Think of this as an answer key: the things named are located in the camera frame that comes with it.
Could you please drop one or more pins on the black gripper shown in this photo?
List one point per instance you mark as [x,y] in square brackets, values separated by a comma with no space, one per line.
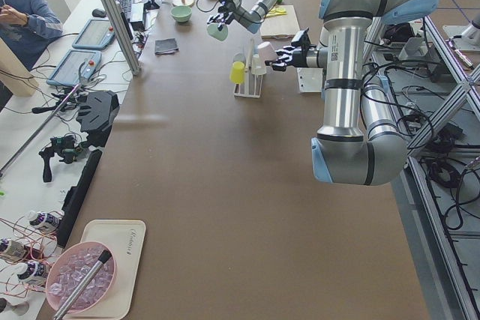
[231,9]
[300,58]

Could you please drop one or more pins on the mint green plastic cup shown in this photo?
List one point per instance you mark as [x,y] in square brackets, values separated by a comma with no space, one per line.
[218,35]

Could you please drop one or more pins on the pink plastic cup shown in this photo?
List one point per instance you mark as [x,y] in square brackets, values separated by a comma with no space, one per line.
[266,52]

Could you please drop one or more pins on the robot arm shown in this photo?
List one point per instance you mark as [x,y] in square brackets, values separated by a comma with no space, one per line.
[359,141]
[253,18]

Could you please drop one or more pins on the cream white plastic cup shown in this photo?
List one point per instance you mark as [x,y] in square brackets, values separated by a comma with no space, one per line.
[258,67]

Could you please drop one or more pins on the grey plastic cup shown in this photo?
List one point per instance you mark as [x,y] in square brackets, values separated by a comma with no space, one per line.
[239,57]

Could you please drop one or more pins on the yellow plastic cup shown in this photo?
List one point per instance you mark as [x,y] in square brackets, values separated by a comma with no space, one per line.
[237,72]

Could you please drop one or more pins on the bamboo cutting board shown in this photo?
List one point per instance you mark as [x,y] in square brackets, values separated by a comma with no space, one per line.
[280,26]

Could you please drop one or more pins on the green ceramic bowl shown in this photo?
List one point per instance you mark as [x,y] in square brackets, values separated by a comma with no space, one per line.
[181,13]

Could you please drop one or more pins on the lemon slice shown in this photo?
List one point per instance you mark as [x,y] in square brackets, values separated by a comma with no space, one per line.
[278,10]

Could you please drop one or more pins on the grey folded cloth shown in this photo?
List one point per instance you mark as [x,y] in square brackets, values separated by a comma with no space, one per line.
[165,46]

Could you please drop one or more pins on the blue teach pendant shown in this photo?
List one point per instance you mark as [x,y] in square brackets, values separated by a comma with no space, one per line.
[77,66]
[97,34]

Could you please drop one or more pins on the person in blue hoodie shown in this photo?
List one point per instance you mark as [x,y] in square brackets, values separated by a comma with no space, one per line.
[28,27]

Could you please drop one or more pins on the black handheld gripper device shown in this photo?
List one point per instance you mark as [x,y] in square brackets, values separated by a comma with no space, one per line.
[65,147]

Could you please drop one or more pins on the beige plastic tray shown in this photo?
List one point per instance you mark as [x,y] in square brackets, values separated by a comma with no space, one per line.
[124,239]

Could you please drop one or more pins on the metal rod tool in bowl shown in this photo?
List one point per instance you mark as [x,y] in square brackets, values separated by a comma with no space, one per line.
[76,293]

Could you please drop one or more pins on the pink bowl of ice cubes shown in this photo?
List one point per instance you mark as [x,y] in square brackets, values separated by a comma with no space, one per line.
[71,267]

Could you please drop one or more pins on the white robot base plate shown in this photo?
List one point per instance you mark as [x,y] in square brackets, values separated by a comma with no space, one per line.
[310,80]

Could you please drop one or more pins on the white wire cup rack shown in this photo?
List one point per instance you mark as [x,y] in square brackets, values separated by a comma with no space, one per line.
[252,85]

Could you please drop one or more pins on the aluminium frame post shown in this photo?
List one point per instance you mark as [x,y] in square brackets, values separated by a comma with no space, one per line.
[121,34]

